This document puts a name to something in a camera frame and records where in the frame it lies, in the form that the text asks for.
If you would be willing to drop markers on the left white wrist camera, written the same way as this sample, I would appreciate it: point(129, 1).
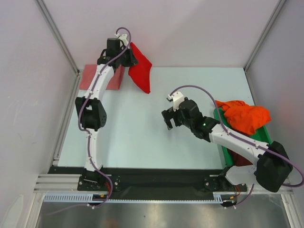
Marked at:
point(123, 38)

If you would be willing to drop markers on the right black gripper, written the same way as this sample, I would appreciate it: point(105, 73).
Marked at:
point(171, 115)

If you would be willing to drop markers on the right aluminium frame post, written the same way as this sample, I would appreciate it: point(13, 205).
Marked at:
point(273, 17)

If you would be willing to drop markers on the aluminium frame post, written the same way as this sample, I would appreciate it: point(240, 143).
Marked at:
point(273, 17)
point(56, 33)

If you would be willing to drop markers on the orange t-shirt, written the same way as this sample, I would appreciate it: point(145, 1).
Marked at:
point(244, 118)

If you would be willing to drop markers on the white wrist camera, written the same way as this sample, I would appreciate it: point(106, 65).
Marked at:
point(176, 98)
point(123, 38)

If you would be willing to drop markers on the folded pink t-shirt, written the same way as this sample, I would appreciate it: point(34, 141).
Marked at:
point(89, 73)

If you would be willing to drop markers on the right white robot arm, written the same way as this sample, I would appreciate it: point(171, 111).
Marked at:
point(267, 166)

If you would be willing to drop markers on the aluminium front rail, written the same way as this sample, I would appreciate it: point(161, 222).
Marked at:
point(69, 183)

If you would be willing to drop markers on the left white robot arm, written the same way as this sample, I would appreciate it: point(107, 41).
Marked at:
point(91, 113)

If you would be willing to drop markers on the dark red t-shirt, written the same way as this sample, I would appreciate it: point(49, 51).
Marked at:
point(238, 160)

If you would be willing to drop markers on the left aluminium frame post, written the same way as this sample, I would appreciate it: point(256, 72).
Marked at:
point(56, 33)

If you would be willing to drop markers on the green plastic bin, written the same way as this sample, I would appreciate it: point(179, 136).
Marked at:
point(260, 135)

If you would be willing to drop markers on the left aluminium side rail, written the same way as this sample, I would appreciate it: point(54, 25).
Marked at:
point(65, 121)

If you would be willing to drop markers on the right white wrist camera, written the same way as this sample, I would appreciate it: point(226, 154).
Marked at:
point(176, 98)

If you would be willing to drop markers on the slotted cable duct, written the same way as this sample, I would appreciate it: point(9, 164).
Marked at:
point(90, 198)

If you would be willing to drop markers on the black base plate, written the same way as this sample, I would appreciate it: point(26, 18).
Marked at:
point(166, 184)

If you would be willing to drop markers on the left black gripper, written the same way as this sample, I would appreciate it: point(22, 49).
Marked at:
point(132, 61)

